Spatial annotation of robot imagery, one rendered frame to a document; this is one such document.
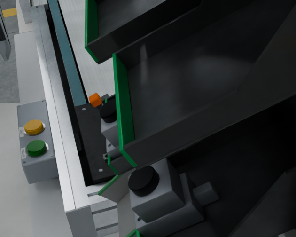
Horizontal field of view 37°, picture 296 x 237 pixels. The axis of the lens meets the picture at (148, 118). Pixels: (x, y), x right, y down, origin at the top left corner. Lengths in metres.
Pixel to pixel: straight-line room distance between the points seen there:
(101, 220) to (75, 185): 0.08
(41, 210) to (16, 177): 0.13
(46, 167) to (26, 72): 0.51
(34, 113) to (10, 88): 1.90
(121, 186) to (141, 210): 0.31
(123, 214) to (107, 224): 0.14
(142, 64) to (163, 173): 0.11
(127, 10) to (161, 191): 0.20
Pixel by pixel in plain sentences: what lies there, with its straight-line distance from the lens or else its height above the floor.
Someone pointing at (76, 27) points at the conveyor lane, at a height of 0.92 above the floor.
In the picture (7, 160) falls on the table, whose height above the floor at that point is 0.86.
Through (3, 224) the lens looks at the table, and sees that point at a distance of 0.98.
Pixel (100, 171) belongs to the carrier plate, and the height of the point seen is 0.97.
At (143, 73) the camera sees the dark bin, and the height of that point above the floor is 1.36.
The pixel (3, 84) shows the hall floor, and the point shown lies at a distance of 3.00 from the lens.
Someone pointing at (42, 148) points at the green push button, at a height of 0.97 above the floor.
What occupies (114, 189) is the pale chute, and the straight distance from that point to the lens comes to 0.74.
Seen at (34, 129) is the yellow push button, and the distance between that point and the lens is 0.98.
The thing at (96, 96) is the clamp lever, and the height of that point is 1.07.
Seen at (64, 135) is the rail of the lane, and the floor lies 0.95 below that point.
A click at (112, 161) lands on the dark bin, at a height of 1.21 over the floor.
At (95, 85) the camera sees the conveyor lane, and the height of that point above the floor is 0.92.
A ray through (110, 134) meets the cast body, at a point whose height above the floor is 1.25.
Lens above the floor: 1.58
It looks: 40 degrees down
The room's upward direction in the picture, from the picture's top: 6 degrees counter-clockwise
